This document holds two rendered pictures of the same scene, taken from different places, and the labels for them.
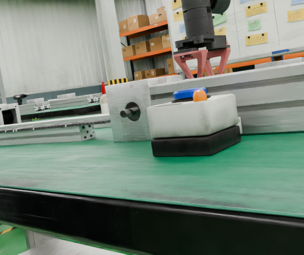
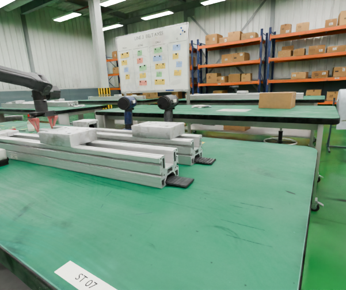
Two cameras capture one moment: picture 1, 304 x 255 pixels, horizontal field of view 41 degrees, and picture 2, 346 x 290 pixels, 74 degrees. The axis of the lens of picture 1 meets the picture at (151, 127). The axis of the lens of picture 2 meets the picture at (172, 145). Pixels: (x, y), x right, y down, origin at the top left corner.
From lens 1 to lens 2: 0.74 m
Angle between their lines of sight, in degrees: 12
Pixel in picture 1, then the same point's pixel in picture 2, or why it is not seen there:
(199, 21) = (38, 106)
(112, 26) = (102, 56)
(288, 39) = (173, 84)
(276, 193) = not seen: outside the picture
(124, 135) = not seen: outside the picture
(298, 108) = (27, 155)
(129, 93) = not seen: outside the picture
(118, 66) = (105, 80)
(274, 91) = (22, 148)
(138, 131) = not seen: outside the picture
